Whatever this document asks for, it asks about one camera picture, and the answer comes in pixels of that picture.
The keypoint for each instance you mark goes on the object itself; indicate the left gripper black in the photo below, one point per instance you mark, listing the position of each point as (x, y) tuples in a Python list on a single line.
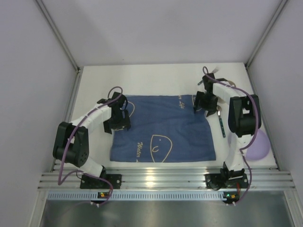
[(118, 124)]

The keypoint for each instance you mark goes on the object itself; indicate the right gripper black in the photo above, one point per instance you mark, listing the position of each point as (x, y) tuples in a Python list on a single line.
[(206, 104)]

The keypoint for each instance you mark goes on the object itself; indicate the blue cloth placemat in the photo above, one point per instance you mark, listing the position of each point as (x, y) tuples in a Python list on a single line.
[(164, 129)]

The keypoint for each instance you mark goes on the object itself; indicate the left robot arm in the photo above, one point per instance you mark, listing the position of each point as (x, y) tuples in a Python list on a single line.
[(72, 138)]

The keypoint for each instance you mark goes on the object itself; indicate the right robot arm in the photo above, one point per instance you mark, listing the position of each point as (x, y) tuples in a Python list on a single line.
[(243, 116)]

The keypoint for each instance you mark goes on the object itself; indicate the purple plate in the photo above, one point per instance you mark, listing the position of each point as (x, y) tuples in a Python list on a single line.
[(259, 148)]

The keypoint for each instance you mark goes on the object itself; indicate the spoon with green handle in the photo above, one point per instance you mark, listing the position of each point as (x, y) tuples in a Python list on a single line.
[(219, 111)]

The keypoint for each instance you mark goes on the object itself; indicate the fork with green handle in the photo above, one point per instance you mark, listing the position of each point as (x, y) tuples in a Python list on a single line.
[(213, 71)]

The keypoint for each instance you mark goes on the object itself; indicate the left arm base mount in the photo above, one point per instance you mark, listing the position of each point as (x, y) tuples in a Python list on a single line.
[(88, 182)]

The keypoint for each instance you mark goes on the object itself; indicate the aluminium rail frame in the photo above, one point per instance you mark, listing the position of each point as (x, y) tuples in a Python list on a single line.
[(161, 178)]

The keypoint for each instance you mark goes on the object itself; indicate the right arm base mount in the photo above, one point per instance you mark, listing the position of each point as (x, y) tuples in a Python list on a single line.
[(227, 178)]

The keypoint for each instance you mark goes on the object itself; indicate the perforated cable duct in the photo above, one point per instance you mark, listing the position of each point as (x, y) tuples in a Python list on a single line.
[(144, 196)]

